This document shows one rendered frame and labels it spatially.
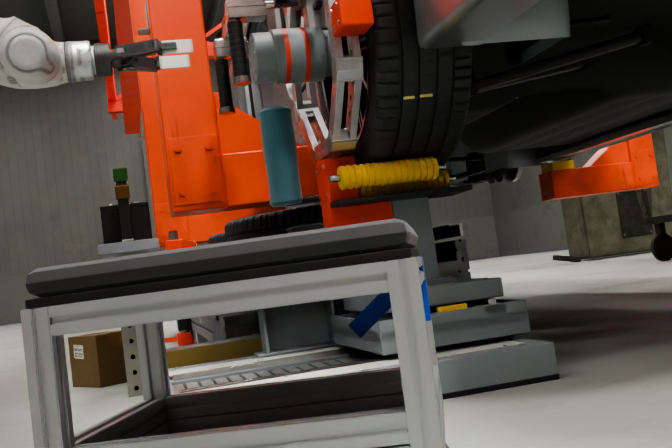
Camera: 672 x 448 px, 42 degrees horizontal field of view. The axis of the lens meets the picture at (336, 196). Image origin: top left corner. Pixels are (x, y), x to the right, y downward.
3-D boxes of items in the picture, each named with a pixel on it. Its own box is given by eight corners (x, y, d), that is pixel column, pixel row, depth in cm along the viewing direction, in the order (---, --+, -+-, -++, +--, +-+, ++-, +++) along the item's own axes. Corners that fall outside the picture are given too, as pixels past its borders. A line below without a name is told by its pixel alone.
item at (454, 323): (531, 336, 201) (525, 294, 202) (383, 360, 193) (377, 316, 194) (455, 327, 250) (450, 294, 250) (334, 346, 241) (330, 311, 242)
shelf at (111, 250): (159, 248, 245) (158, 237, 245) (97, 255, 241) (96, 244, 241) (156, 254, 287) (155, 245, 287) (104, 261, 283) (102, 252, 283)
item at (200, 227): (289, 231, 456) (281, 166, 458) (189, 243, 444) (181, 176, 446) (284, 233, 472) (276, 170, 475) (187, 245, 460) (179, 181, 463)
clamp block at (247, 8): (267, 15, 201) (264, -7, 202) (228, 17, 199) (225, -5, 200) (264, 21, 206) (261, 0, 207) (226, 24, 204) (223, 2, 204)
